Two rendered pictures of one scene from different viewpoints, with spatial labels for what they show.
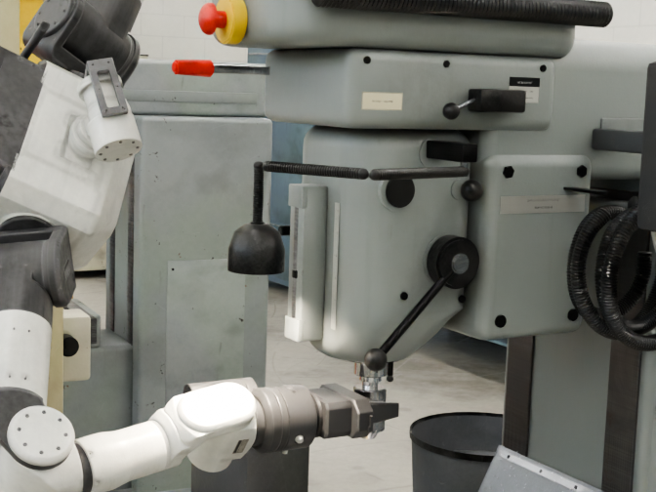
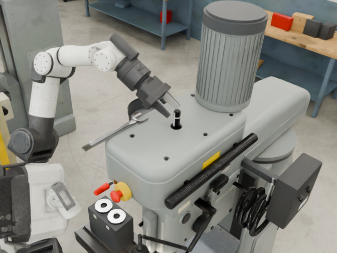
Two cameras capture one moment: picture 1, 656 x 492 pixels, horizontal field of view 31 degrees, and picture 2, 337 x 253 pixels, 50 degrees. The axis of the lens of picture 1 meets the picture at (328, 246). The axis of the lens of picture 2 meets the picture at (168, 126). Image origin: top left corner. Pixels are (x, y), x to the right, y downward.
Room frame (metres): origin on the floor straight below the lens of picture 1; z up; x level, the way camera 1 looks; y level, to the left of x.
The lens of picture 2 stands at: (0.75, 0.25, 2.57)
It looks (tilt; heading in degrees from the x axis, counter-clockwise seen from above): 36 degrees down; 341
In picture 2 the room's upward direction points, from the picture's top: 3 degrees clockwise
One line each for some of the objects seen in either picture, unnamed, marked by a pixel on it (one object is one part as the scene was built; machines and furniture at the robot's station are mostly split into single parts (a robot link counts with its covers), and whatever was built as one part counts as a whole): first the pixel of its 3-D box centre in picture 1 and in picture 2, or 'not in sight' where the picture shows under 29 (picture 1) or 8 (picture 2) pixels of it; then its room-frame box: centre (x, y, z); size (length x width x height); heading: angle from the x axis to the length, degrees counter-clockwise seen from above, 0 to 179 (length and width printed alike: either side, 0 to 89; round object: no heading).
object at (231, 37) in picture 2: not in sight; (228, 57); (1.75, -0.28, 2.05); 0.20 x 0.20 x 0.32
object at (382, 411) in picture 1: (381, 412); not in sight; (1.60, -0.08, 1.23); 0.06 x 0.02 x 0.03; 120
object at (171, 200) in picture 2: (470, 4); (215, 166); (1.51, -0.17, 1.79); 0.45 x 0.04 x 0.04; 120
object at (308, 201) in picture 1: (306, 262); (149, 233); (1.57, 0.03, 1.45); 0.04 x 0.04 x 0.21; 30
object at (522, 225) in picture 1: (488, 236); (201, 187); (1.72, -0.24, 1.47); 0.24 x 0.19 x 0.26; 30
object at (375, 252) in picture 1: (379, 240); (171, 212); (1.62, -0.07, 1.47); 0.21 x 0.19 x 0.32; 30
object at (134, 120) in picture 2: not in sight; (115, 131); (1.63, 0.13, 1.89); 0.24 x 0.04 x 0.01; 121
